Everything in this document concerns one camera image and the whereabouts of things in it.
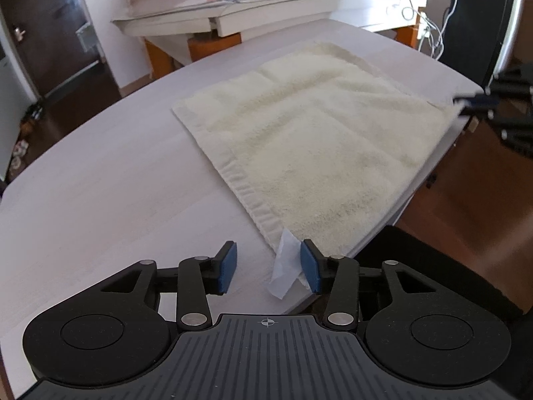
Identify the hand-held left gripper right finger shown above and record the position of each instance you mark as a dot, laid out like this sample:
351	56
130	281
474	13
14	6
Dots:
310	267

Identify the black chair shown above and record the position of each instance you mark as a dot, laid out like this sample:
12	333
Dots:
458	266
479	21

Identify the small floor clutter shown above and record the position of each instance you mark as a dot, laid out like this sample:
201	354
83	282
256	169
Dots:
29	129

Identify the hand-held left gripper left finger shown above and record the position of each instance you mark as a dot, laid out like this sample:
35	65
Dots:
227	267

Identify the white curved desk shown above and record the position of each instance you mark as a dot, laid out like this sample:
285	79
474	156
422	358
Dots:
258	12

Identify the cream terry towel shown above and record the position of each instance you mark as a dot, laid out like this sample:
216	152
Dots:
316	141

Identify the dark wooden door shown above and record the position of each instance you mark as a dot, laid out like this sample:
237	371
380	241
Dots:
50	16

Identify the white cabinet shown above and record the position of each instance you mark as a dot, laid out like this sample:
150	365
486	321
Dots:
12	104

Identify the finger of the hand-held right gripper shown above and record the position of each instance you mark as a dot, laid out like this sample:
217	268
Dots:
479	101
514	131

